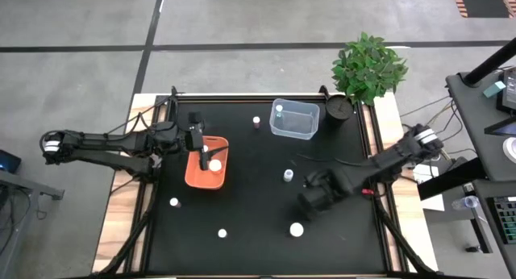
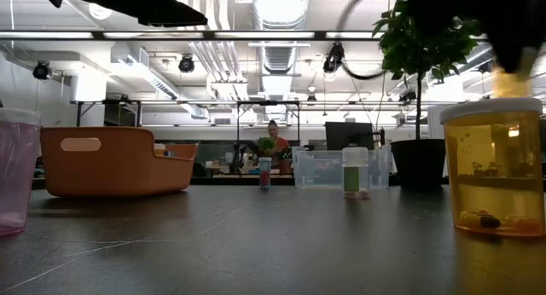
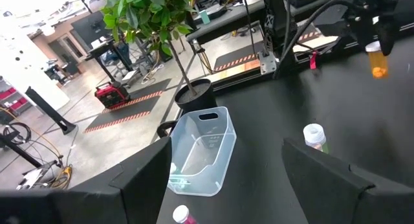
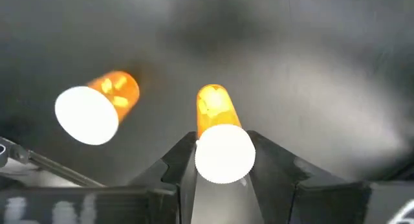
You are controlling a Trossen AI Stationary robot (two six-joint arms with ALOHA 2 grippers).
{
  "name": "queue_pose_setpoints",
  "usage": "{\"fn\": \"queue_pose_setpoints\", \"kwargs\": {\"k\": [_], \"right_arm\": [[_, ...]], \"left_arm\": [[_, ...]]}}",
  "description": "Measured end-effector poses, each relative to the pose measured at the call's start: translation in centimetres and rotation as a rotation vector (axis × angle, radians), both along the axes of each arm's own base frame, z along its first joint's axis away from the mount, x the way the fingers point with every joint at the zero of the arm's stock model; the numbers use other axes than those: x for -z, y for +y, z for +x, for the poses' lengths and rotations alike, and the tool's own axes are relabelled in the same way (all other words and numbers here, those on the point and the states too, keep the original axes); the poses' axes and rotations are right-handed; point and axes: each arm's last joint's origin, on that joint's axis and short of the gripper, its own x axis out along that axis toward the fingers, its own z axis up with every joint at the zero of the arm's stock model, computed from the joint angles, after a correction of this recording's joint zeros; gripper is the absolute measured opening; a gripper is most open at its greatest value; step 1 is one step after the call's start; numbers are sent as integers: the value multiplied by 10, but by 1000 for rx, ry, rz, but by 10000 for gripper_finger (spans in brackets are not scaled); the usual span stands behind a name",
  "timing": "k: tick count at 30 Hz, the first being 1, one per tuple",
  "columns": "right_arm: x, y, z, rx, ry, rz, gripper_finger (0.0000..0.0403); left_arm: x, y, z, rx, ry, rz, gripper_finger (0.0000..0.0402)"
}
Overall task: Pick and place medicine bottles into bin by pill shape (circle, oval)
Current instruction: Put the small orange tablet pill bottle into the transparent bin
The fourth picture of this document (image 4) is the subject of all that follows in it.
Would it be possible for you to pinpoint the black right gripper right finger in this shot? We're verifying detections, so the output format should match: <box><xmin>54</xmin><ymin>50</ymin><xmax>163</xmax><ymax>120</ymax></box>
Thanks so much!
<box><xmin>248</xmin><ymin>130</ymin><xmax>414</xmax><ymax>224</ymax></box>

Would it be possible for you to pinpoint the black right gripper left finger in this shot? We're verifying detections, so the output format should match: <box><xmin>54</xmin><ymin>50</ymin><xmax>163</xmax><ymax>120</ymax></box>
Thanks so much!
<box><xmin>0</xmin><ymin>131</ymin><xmax>198</xmax><ymax>224</ymax></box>

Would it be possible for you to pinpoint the amber pill bottle white cap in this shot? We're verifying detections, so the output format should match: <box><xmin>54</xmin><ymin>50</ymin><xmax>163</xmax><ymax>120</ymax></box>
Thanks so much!
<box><xmin>54</xmin><ymin>70</ymin><xmax>141</xmax><ymax>146</ymax></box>
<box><xmin>194</xmin><ymin>84</ymin><xmax>257</xmax><ymax>185</ymax></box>

